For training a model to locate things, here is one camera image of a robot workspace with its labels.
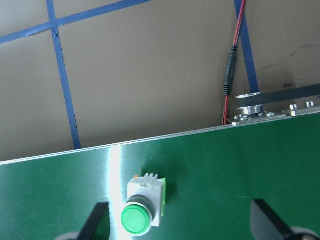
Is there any green conveyor belt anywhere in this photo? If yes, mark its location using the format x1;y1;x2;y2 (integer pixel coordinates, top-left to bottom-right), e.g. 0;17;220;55
0;83;320;240

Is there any green push button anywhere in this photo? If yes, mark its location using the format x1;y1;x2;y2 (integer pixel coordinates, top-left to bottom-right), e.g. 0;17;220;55
120;172;167;237

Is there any red black conveyor wire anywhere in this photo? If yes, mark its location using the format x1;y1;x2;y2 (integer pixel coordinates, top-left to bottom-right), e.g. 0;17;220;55
221;0;247;126

